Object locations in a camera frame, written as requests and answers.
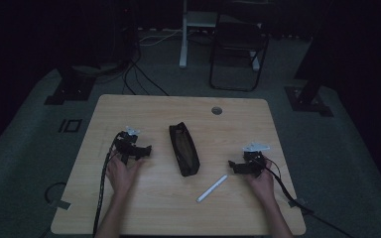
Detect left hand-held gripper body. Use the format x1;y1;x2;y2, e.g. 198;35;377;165
113;125;142;166

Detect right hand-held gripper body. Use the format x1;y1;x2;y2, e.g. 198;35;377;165
241;142;272;178

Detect person's left hand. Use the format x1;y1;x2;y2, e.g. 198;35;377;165
105;149;146;196

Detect person's right hand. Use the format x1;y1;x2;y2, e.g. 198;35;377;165
244;159;278;206

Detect white pen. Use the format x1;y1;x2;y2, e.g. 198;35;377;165
195;174;229;203

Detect black pencil case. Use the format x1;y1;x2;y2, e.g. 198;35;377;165
168;121;201;178

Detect grey tape piece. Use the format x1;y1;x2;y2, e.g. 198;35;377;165
288;197;308;209
47;198;71;211

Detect black folding chair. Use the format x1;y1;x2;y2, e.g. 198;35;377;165
208;13;270;93

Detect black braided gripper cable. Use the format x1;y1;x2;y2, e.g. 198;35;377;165
91;131;124;238

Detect black and red gripper cable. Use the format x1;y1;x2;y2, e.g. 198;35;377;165
256;155;356;238

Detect black floor cables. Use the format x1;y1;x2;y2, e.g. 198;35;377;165
121;49;171;97

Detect black stand with base plate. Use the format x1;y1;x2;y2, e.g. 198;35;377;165
44;64;97;106
283;0;334;118

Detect black floor cable loop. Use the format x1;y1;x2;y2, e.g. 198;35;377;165
44;180;67;204

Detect white floor cable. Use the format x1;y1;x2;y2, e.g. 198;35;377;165
138;29;184;48

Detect white metal desk frame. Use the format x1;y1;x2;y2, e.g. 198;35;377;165
179;0;262;72

